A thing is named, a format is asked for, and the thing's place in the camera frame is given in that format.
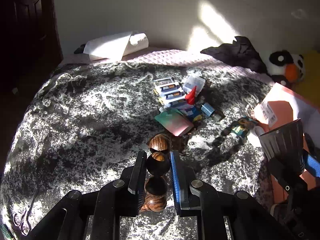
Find wooden bead bracelet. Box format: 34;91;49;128
139;133;173;214

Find grey patterned blanket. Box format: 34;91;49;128
1;62;273;239

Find panda plush toy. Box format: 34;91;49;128
266;50;306;88

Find blue battery packs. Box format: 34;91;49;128
153;77;202;122

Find white round lid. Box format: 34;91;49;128
247;126;265;147

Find yellow pillow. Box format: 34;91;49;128
293;50;320;107

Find blue stamp cylinder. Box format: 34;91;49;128
201;102;225;122

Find black cloth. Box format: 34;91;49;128
200;36;268;74

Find red cone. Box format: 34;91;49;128
185;86;197;105

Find clear plastic case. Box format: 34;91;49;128
182;75;206;97

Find pink storage box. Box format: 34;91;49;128
254;83;319;204

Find green snack packet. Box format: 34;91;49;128
221;116;259;139

